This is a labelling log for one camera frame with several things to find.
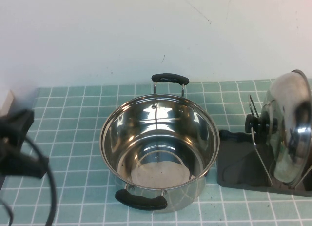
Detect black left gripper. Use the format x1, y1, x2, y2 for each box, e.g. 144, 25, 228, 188
0, 109, 50, 180

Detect stainless steel pot lid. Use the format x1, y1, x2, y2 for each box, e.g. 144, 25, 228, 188
244, 69, 312, 187

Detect black lid rack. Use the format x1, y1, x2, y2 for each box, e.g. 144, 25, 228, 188
216, 94, 312, 195

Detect white side panel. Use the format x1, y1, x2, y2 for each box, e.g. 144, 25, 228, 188
0, 89, 16, 116

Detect thick black camera cable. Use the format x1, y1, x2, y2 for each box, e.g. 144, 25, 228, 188
23, 134, 58, 226

